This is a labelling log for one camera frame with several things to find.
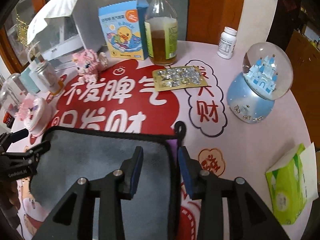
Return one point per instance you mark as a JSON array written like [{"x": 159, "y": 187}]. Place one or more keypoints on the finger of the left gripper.
[
  {"x": 39, "y": 149},
  {"x": 12, "y": 137}
]

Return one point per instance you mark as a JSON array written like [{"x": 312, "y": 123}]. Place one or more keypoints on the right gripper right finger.
[{"x": 190, "y": 171}]

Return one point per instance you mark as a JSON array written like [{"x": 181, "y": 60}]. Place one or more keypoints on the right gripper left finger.
[{"x": 131, "y": 169}]

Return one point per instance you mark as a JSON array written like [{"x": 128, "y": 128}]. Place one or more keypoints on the purple and grey towel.
[{"x": 78, "y": 180}]

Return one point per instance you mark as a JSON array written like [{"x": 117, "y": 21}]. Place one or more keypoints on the person's left hand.
[{"x": 11, "y": 191}]

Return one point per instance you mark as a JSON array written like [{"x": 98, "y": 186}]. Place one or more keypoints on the glass dome pink ornament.
[{"x": 32, "y": 110}]

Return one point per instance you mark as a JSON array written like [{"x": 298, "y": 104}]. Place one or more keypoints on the teal cylindrical canister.
[{"x": 28, "y": 82}]

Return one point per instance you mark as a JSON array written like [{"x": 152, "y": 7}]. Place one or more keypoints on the silver metal can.
[{"x": 47, "y": 75}]

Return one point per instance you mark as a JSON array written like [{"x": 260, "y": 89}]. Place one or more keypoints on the gold pill blister pack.
[{"x": 178, "y": 78}]

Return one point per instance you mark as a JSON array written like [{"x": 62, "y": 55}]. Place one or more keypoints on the pink brick toy animal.
[{"x": 89, "y": 64}]

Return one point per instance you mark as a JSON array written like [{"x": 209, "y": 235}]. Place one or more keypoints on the green tissue pack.
[{"x": 292, "y": 182}]

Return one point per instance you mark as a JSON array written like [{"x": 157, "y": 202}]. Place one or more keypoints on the blue castle snow globe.
[{"x": 266, "y": 76}]

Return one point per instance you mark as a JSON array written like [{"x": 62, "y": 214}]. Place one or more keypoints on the white pill bottle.
[{"x": 227, "y": 43}]

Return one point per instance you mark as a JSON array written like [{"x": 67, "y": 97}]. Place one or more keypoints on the blue duck carton box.
[{"x": 122, "y": 23}]

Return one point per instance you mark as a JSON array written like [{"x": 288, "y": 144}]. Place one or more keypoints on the glass bottle amber liquid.
[{"x": 161, "y": 28}]

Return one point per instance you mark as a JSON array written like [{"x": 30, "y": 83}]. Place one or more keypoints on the wooden glass sliding door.
[{"x": 200, "y": 21}]

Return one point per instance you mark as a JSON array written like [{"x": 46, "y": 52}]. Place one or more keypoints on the dark wooden cabinet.
[{"x": 304, "y": 58}]

